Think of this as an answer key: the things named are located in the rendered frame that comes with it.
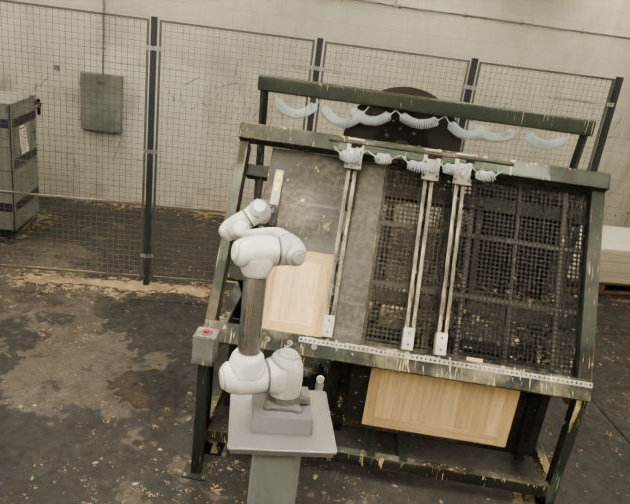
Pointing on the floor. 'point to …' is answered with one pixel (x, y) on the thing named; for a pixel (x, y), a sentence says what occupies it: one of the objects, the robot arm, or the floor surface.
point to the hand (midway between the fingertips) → (266, 225)
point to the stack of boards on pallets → (625, 260)
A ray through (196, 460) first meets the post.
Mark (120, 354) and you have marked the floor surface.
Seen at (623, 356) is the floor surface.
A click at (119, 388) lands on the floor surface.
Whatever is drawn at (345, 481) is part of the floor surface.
